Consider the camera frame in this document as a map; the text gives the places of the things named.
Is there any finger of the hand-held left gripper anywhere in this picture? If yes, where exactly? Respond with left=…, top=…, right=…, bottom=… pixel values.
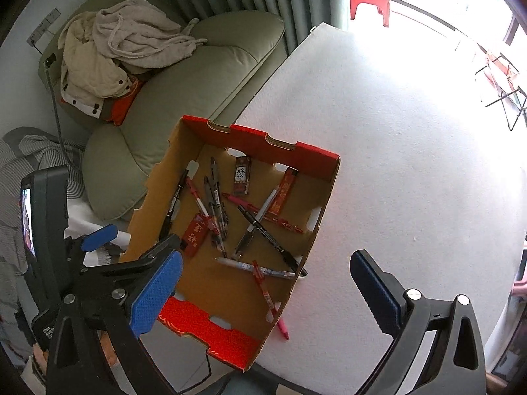
left=82, top=234, right=184, bottom=297
left=66, top=224, right=119, bottom=256

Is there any white cloth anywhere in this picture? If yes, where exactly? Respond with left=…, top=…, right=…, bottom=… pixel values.
left=68, top=199, right=133, bottom=266

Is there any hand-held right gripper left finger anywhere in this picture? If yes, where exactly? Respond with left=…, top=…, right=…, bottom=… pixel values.
left=45, top=250, right=184, bottom=395

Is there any beige clothing pile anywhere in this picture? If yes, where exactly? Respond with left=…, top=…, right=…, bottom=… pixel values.
left=60, top=0, right=208, bottom=120

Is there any white and black pen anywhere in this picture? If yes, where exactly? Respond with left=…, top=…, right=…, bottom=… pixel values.
left=231, top=188, right=281, bottom=261

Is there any person's left forearm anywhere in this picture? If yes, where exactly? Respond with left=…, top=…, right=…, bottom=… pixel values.
left=18, top=343, right=52, bottom=387

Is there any red cardboard box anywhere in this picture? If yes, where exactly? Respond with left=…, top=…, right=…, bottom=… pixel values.
left=119, top=114, right=342, bottom=374

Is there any pale green sofa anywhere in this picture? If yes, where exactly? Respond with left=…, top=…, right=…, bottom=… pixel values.
left=38, top=0, right=289, bottom=223

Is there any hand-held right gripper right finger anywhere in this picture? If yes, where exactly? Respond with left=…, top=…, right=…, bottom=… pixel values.
left=350, top=249, right=487, bottom=395

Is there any black folding rack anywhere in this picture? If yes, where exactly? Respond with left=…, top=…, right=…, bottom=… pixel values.
left=475, top=50, right=527, bottom=131

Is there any orange cushion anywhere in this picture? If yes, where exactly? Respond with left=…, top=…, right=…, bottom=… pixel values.
left=101, top=76, right=146, bottom=127

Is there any grey wall socket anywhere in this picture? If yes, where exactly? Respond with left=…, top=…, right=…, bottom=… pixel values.
left=26, top=7, right=62, bottom=46

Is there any orange refill case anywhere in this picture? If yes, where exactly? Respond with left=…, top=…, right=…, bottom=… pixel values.
left=267, top=167, right=300, bottom=217

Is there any grey striped cloth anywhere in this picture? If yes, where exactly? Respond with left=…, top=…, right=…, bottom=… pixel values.
left=0, top=127, right=88, bottom=204

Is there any red case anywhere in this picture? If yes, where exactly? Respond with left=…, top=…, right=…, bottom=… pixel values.
left=180, top=213, right=209, bottom=258

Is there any black power cable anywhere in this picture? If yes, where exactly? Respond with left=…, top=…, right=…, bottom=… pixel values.
left=43, top=53, right=85, bottom=171

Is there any red box with chinese character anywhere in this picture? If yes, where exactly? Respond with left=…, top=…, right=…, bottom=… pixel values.
left=233, top=155, right=253, bottom=196

